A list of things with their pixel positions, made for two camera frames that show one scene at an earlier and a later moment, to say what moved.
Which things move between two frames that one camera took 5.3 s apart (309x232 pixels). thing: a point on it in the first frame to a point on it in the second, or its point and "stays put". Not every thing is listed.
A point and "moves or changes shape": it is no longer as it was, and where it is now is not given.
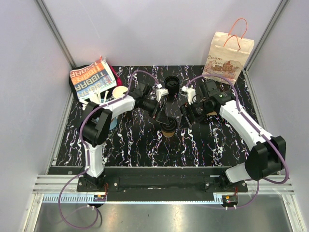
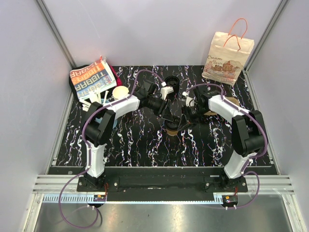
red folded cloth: [119, 83] stays put
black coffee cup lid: [171, 127] moves or changes shape
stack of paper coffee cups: [118, 91] stays put
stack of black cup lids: [172, 82] stays put
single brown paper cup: [168, 134] moves or changes shape
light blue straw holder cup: [113, 123] stays put
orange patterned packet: [88, 79] stays put
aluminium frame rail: [63, 189] stays put
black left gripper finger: [162, 117] to [167, 115]
